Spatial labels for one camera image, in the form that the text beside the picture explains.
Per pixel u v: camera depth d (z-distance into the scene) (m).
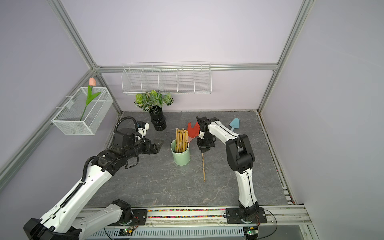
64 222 0.38
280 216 0.75
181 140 0.84
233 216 0.74
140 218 0.74
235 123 1.12
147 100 0.94
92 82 0.80
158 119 1.02
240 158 0.57
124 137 0.53
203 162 0.91
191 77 1.05
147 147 0.64
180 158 0.89
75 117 0.79
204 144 0.84
